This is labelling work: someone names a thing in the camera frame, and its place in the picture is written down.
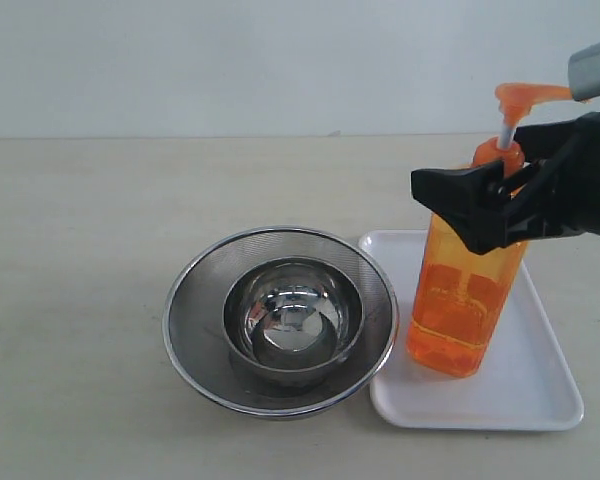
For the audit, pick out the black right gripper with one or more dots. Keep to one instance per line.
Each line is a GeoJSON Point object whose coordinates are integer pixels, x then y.
{"type": "Point", "coordinates": [556, 194]}

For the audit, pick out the orange pump soap bottle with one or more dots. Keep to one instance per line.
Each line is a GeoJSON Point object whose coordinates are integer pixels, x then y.
{"type": "Point", "coordinates": [460, 295]}

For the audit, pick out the stainless steel bowl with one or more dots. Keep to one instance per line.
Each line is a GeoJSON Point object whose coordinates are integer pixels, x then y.
{"type": "Point", "coordinates": [292, 321]}

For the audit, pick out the white plastic tray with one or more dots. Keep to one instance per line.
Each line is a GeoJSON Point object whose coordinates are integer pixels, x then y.
{"type": "Point", "coordinates": [523, 384]}

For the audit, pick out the steel mesh strainer basket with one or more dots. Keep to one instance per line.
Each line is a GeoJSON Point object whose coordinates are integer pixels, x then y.
{"type": "Point", "coordinates": [193, 318]}

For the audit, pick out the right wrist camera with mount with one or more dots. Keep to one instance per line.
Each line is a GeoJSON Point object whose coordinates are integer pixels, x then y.
{"type": "Point", "coordinates": [583, 73]}

